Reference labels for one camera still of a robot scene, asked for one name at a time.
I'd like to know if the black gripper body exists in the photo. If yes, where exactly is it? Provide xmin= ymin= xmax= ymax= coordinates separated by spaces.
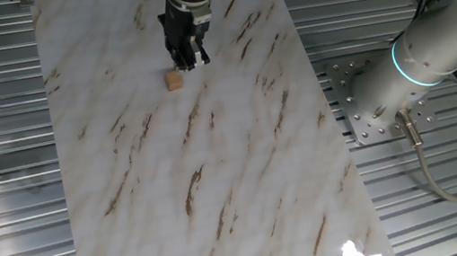
xmin=154 ymin=0 xmax=217 ymax=53

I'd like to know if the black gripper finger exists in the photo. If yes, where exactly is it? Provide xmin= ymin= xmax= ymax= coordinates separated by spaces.
xmin=180 ymin=33 xmax=212 ymax=73
xmin=169 ymin=47 xmax=189 ymax=72

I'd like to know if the small wooden block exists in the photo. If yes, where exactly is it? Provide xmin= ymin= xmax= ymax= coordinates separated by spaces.
xmin=163 ymin=69 xmax=186 ymax=93

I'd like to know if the marble pattern sheet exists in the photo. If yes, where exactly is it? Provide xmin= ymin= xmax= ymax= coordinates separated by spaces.
xmin=29 ymin=0 xmax=399 ymax=256

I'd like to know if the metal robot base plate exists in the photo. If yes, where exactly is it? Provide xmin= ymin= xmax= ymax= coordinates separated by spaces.
xmin=325 ymin=46 xmax=439 ymax=150

